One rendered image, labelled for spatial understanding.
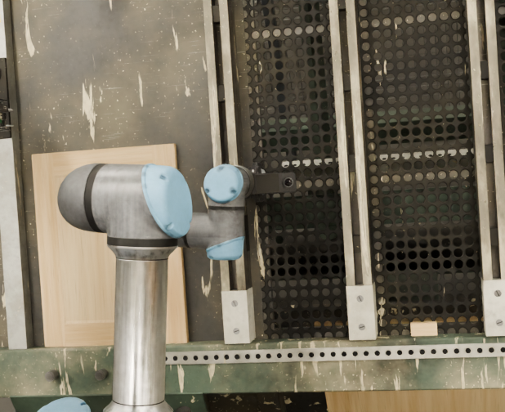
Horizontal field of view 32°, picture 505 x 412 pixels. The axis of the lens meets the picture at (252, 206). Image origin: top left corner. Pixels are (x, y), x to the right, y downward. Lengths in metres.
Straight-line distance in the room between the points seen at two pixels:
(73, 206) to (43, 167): 0.82
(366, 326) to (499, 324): 0.29
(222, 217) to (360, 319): 0.45
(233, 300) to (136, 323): 0.68
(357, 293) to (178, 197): 0.72
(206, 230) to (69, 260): 0.56
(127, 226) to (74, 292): 0.87
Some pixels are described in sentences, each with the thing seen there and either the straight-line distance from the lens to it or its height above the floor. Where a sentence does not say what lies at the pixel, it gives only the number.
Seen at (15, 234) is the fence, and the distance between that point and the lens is 2.29.
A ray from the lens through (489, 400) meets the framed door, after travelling 2.48.
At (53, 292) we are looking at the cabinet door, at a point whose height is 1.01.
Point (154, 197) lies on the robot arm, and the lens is 1.39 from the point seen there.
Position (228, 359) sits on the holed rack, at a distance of 2.13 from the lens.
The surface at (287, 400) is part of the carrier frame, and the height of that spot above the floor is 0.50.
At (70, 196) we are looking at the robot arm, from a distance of 1.47.
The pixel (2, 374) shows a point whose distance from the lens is 2.35.
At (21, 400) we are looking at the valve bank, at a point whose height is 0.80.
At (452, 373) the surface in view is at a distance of 2.09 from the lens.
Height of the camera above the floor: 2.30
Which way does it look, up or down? 33 degrees down
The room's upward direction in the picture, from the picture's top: 11 degrees counter-clockwise
